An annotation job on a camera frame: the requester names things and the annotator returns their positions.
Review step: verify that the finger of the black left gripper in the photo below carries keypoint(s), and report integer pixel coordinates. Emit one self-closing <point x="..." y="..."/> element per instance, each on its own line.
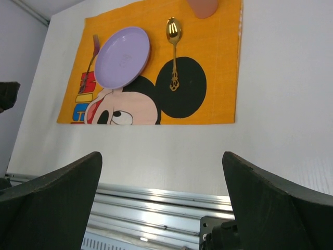
<point x="8" y="95"/>

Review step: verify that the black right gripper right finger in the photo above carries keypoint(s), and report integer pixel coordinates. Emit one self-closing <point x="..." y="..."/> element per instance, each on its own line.
<point x="274" y="213"/>

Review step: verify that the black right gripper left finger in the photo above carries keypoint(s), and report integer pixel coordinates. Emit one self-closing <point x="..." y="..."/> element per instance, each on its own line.
<point x="51" y="211"/>

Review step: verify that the iridescent purple fork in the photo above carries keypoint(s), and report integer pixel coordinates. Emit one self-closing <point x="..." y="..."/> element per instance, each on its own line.
<point x="95" y="53"/>

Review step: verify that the lavender plastic plate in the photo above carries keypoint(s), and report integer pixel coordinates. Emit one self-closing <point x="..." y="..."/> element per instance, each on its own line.
<point x="122" y="58"/>

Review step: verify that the orange Mickey Mouse placemat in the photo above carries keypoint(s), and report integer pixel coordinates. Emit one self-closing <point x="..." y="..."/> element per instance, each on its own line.
<point x="207" y="60"/>

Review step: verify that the gold spoon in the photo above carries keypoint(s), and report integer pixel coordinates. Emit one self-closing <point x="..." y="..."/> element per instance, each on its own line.
<point x="174" y="35"/>

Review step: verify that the pink plastic cup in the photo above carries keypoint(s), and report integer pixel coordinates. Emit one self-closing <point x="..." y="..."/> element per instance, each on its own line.
<point x="203" y="8"/>

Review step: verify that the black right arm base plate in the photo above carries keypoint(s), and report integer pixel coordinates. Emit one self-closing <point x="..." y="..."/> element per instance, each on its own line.
<point x="218" y="234"/>

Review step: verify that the left corner aluminium post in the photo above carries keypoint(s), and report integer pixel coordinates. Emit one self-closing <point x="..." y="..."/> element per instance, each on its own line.
<point x="32" y="12"/>

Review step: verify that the aluminium rail frame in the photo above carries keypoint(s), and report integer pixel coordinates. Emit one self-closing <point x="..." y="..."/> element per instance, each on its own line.
<point x="156" y="214"/>

